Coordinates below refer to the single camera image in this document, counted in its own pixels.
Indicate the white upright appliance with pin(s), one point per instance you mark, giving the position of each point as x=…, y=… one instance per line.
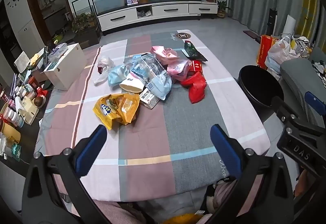
x=289, y=25

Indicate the pink plastic bag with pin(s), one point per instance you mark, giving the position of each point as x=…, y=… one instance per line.
x=178, y=68

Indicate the yellow patterned curtain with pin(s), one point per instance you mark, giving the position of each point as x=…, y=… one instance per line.
x=309, y=10

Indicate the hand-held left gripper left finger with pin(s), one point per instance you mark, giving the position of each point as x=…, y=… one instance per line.
x=91, y=147

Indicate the clear printed plastic package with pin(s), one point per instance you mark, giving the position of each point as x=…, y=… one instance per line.
x=150, y=68

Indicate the yellow mug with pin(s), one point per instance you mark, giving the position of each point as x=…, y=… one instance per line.
x=10, y=133

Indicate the white printed packet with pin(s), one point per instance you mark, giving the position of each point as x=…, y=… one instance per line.
x=149, y=99

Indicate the bushy plant in dark planter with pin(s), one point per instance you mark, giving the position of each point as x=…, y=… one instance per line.
x=84, y=28

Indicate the black upright vacuum cleaner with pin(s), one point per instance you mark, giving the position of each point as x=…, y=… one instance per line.
x=272, y=17

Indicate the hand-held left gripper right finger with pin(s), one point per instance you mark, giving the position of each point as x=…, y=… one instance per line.
x=226, y=152

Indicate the small potted plant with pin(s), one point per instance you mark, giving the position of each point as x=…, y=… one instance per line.
x=222, y=9

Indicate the white blue-striped paper cup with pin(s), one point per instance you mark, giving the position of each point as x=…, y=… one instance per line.
x=131, y=85

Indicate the blue face mask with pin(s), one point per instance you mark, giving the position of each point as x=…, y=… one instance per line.
x=116, y=76

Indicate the light blue plastic bag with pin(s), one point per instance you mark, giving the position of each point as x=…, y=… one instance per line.
x=160, y=89

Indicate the person's right hand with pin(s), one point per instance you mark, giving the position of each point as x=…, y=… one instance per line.
x=303, y=183

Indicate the yellow chip bag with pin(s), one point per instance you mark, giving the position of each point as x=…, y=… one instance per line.
x=112, y=112

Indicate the plaid tablecloth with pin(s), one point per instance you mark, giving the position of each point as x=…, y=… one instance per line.
x=152, y=142

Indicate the pink snack packet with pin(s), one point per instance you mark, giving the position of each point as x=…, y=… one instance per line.
x=164, y=52

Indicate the white wooden box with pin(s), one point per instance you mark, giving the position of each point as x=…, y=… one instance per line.
x=68, y=71

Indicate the white television cabinet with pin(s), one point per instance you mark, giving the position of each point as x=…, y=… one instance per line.
x=170, y=9

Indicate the white jar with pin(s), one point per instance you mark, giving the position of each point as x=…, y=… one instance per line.
x=15, y=117

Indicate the clear plastic bag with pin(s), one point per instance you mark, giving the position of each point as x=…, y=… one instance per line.
x=105, y=65

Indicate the pile of mixed clothes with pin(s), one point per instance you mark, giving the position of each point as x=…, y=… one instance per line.
x=319, y=65
x=301, y=44

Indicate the grey sofa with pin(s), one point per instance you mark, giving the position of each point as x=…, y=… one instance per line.
x=295, y=73

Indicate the brown round bowl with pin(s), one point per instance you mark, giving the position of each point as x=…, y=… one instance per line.
x=39, y=101

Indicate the dark floor mat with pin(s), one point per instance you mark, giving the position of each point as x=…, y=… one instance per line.
x=252, y=35

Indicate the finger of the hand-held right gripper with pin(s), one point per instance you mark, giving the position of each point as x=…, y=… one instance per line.
x=282, y=109
x=314, y=100

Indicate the white cardboard box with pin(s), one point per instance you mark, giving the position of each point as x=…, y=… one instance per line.
x=28, y=110

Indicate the white plastic bag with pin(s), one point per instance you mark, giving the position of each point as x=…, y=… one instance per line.
x=279, y=56

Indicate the black trash bin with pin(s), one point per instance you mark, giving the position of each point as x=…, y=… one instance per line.
x=254, y=84

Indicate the red shopping bag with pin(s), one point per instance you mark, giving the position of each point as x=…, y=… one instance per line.
x=263, y=48

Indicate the green snack packet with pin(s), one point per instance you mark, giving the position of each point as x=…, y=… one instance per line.
x=192, y=51

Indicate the red plastic bag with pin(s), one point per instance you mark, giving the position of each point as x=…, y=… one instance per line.
x=197, y=86

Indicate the clear plastic packet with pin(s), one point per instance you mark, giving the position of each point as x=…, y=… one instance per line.
x=57, y=51

